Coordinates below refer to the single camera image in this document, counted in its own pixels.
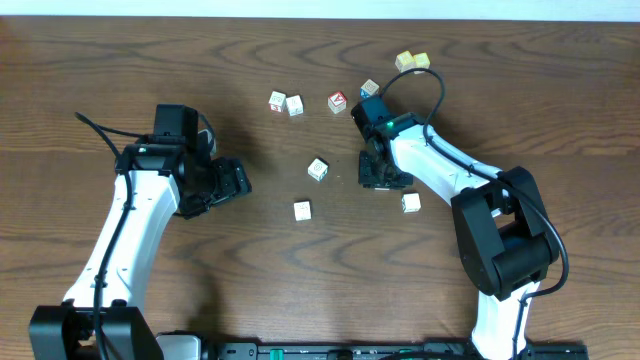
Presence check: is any red sided wooden block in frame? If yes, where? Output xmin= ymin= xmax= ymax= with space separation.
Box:
xmin=268 ymin=91 xmax=287 ymax=113

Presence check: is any blue sided wooden block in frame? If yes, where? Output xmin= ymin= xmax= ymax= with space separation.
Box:
xmin=360 ymin=79 xmax=380 ymax=100

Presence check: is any yellow wooden block right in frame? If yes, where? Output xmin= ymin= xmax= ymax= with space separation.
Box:
xmin=413 ymin=52 xmax=431 ymax=74

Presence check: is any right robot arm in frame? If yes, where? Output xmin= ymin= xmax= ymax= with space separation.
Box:
xmin=353 ymin=113 xmax=569 ymax=359

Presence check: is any yellow wooden block left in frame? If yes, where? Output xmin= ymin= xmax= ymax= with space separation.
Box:
xmin=395 ymin=51 xmax=416 ymax=72

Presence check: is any yellow wooden block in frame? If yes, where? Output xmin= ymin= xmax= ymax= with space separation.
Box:
xmin=413 ymin=52 xmax=431 ymax=74
xmin=395 ymin=51 xmax=416 ymax=72

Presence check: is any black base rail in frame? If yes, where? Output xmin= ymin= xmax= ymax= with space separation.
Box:
xmin=154 ymin=329 xmax=591 ymax=360

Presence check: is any red letter A block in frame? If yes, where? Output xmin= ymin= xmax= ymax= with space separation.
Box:
xmin=328 ymin=91 xmax=347 ymax=114

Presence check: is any wooden block green edge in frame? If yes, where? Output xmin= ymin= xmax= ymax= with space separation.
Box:
xmin=307 ymin=158 xmax=329 ymax=182

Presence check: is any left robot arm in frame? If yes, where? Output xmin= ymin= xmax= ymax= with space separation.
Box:
xmin=29 ymin=144 xmax=251 ymax=359

